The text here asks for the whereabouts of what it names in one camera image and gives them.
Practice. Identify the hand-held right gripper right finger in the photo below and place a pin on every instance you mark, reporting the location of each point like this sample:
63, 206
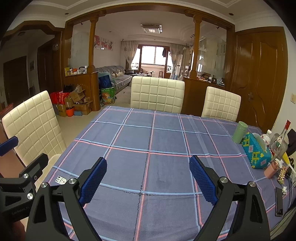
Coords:
203, 180

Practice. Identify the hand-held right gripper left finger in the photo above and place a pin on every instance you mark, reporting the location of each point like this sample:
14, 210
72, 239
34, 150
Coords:
92, 183

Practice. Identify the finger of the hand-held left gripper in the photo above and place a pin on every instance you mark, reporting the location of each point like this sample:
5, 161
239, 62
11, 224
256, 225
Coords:
9, 146
37, 168

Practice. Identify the large cream quilted chair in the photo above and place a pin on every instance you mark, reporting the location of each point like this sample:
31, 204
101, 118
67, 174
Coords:
34, 125

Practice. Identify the green cup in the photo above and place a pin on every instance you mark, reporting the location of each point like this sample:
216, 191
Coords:
239, 133

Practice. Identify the beaded tissue box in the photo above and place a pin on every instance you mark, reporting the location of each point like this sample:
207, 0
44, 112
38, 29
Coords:
256, 153

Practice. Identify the small cardboard box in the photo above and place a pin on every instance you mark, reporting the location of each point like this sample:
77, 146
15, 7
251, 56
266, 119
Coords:
61, 110

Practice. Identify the orange bucket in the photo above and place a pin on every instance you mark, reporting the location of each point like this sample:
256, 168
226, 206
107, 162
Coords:
70, 112

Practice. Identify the dark wooden door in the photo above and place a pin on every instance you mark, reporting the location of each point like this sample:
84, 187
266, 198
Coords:
16, 81

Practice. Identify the blue plaid tablecloth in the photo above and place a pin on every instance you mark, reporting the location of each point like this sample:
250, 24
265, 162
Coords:
148, 143

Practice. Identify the small blue box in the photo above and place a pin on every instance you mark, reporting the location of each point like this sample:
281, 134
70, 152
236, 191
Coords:
78, 113

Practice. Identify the pink cup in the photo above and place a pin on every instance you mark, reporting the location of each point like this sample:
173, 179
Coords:
271, 170

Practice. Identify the red bag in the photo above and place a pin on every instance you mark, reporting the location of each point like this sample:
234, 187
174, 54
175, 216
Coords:
59, 97

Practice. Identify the large cardboard box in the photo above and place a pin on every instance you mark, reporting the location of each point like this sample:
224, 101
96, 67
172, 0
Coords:
83, 108

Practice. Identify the small white bottle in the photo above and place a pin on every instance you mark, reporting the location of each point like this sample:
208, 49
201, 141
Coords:
267, 138

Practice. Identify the black phone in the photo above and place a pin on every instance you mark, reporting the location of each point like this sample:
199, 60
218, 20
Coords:
278, 201

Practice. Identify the narrow cream quilted chair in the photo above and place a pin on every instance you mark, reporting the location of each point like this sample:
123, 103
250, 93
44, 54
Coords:
220, 104

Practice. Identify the black bag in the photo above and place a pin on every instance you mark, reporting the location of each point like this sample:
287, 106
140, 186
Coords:
68, 88

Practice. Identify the open cardboard box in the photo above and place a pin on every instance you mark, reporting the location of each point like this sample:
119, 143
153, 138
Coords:
77, 96

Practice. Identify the wooden sideboard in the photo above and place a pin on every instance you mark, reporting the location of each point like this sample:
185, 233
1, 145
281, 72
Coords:
196, 97

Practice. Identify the glass bottle red cap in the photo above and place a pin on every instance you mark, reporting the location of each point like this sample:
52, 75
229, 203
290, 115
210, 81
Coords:
281, 143

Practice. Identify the yellow packet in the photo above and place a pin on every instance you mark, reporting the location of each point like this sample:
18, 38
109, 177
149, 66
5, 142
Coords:
288, 160

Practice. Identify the colourful shopping bag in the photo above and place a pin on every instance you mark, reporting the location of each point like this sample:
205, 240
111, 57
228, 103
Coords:
108, 95

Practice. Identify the wooden partition cabinet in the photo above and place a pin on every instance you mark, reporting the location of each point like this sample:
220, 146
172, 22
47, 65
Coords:
90, 90

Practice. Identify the yellow box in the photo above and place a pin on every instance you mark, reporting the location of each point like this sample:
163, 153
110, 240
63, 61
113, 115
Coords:
67, 71

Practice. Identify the wide cream quilted chair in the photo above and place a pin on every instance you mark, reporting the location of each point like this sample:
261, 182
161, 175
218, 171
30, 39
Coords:
157, 95

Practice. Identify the blue quilt bag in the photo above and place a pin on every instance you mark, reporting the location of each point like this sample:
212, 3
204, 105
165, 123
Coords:
104, 82

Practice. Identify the grey sofa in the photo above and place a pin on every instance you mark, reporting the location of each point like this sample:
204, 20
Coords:
115, 78

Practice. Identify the white standing air conditioner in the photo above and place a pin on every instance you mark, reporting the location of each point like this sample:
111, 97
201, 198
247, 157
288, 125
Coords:
179, 67

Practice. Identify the carved wooden door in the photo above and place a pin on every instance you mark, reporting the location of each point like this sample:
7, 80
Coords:
261, 76

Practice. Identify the balcony window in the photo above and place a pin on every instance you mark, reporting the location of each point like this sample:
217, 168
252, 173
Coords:
153, 59

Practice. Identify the patterned curtain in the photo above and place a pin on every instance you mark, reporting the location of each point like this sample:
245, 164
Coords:
129, 55
177, 49

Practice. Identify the ceiling lamp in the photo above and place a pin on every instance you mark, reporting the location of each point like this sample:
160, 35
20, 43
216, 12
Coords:
151, 28

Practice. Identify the red white wall picture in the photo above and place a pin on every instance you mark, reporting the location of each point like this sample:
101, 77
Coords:
97, 42
105, 44
111, 45

